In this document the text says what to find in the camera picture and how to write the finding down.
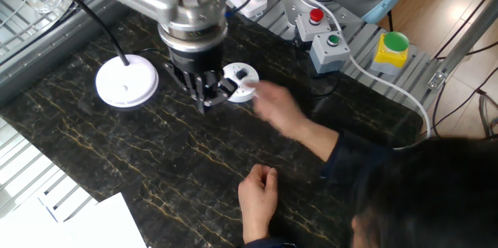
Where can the person's left forearm navy sleeve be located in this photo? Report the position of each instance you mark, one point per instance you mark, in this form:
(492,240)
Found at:
(254,236)

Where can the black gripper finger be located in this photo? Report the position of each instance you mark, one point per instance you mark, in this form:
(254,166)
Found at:
(200,92)
(218,76)

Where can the white paper sheet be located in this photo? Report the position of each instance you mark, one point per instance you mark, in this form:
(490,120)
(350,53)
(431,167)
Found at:
(27,228)
(109,224)

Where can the person's left hand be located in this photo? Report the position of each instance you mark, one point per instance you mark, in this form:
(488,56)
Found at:
(257,197)

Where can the person's right hand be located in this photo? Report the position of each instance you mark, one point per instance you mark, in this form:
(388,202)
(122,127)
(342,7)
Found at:
(278,108)

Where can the aluminium frame beam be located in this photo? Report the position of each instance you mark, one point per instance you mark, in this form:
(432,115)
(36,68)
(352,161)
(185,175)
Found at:
(467,34)

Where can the round white power socket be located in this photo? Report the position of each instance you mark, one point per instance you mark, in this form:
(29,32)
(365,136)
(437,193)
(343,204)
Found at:
(245,91)

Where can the grey box green button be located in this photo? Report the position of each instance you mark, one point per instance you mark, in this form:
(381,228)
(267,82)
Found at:
(328,57)

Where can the person's right forearm navy sleeve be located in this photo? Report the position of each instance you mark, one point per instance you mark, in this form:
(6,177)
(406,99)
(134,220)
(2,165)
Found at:
(319,141)

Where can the grey box red button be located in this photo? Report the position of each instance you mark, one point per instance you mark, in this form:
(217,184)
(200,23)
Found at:
(311,30)

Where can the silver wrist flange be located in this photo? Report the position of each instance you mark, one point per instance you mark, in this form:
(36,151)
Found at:
(194,26)

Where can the yellow box green mushroom button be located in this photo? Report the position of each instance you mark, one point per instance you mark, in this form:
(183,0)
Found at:
(389,55)

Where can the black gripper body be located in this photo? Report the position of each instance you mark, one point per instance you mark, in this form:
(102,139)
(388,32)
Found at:
(194,61)

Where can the person's head black hair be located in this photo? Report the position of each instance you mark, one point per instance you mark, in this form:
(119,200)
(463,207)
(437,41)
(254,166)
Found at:
(428,201)

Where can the grey metal table rail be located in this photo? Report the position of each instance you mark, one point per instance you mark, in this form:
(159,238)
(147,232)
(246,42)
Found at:
(39,57)

